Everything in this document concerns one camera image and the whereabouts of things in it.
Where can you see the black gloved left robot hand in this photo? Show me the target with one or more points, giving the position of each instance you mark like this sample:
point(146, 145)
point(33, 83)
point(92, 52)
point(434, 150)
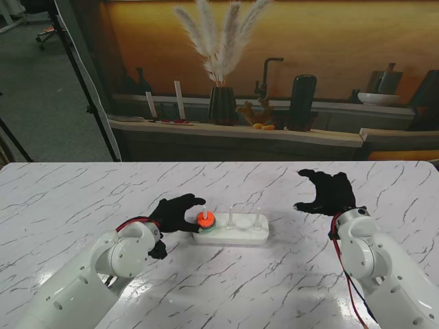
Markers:
point(171, 212)

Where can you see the white desk frame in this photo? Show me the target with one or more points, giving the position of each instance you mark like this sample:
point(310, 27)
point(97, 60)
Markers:
point(13, 24)

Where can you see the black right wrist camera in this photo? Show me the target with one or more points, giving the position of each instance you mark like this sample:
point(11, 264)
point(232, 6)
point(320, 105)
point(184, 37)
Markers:
point(333, 235)

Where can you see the grey board with bottle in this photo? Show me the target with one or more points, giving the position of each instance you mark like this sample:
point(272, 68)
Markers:
point(384, 80)

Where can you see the stack of plates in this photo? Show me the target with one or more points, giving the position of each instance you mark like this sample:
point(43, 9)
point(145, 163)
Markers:
point(125, 118)

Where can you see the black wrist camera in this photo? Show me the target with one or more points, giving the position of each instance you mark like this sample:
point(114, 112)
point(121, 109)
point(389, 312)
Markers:
point(333, 235)
point(158, 250)

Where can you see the black kitchen faucet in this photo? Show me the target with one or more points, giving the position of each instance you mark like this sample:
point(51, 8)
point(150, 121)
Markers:
point(265, 75)

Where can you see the dark angular box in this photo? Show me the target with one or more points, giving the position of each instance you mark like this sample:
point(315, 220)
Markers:
point(425, 103)

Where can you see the squat dark glass bottle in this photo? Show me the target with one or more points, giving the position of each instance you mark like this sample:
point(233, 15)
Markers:
point(127, 84)

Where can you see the white pampas grass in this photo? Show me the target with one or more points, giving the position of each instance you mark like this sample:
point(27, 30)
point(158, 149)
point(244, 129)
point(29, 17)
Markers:
point(219, 44)

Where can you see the office chair base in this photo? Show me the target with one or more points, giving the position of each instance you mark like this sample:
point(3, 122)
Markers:
point(46, 36)

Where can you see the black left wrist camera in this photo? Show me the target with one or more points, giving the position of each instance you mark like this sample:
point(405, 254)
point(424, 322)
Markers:
point(158, 250)

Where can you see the black tripod stand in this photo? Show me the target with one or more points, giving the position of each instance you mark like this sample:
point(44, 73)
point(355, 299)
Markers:
point(91, 96)
point(13, 140)

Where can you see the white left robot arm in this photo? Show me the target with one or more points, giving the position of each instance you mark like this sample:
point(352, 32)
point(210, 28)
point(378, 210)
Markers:
point(103, 274)

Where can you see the orange kitchen backdrop banner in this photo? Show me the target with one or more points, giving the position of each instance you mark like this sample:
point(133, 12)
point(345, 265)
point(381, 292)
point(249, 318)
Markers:
point(343, 41)

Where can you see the tall dark glass bottle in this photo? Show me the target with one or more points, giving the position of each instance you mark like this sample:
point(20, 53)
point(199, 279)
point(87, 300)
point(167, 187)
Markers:
point(142, 84)

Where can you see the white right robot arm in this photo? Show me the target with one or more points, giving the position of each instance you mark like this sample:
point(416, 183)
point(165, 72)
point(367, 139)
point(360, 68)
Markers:
point(374, 253)

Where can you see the orange fruit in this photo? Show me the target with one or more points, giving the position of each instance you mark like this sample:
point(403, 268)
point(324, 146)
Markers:
point(264, 127)

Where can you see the tall black cylinder appliance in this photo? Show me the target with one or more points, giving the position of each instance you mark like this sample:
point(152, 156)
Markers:
point(302, 103)

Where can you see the brown coral figurine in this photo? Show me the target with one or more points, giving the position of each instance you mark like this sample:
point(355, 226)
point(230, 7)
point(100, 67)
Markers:
point(255, 113)

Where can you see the dark ribbed vase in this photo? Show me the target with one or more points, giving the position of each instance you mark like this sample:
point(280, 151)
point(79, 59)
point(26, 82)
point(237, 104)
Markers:
point(223, 106)

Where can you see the short wooden counter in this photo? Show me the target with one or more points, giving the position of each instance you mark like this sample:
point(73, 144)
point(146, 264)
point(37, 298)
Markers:
point(398, 134)

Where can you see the white bowl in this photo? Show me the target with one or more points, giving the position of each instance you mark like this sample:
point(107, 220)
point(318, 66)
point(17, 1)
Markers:
point(377, 99)

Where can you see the short white candle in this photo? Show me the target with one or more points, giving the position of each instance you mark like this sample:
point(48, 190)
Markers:
point(151, 104)

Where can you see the tall white candle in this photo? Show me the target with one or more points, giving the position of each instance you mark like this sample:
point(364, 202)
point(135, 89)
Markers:
point(180, 101)

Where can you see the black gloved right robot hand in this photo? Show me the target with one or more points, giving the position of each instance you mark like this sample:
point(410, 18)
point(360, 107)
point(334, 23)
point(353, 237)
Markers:
point(334, 195)

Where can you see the white Hanoi tower base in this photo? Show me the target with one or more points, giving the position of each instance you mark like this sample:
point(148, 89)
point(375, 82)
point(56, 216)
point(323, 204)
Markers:
point(240, 237)

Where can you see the tray with red pieces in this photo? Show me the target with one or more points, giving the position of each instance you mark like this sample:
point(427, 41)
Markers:
point(171, 122)

